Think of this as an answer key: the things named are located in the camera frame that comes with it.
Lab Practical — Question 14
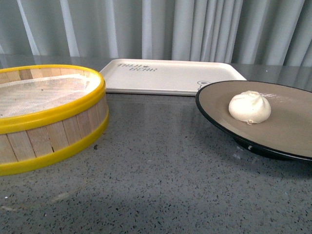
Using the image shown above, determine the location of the yellow rimmed bamboo steamer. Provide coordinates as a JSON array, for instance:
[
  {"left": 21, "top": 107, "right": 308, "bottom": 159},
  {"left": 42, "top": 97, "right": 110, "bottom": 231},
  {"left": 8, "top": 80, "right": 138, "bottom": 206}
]
[{"left": 0, "top": 64, "right": 109, "bottom": 176}]

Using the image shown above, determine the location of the tan plate with black rim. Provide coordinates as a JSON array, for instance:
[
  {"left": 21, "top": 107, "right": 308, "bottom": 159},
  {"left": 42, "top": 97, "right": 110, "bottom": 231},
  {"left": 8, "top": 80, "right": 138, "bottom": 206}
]
[{"left": 195, "top": 80, "right": 312, "bottom": 161}]

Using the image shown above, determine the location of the white rectangular tray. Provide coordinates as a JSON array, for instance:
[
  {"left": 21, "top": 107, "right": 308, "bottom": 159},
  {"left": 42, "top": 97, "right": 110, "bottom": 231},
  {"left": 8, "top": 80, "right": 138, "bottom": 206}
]
[{"left": 100, "top": 59, "right": 244, "bottom": 96}]

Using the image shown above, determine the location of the white steamer liner cloth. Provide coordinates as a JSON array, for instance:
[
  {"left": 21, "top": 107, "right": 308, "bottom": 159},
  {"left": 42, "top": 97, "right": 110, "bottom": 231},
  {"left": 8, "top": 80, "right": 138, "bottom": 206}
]
[{"left": 0, "top": 74, "right": 100, "bottom": 118}]

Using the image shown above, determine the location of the grey pleated curtain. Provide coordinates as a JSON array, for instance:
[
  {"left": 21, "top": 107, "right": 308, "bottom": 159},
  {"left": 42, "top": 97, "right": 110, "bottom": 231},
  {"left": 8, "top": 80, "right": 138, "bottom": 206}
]
[{"left": 0, "top": 0, "right": 312, "bottom": 67}]

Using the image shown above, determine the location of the white steamed bun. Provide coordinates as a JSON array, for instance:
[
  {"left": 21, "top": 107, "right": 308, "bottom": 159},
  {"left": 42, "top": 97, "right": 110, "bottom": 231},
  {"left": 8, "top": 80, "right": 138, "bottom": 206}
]
[{"left": 228, "top": 91, "right": 271, "bottom": 124}]

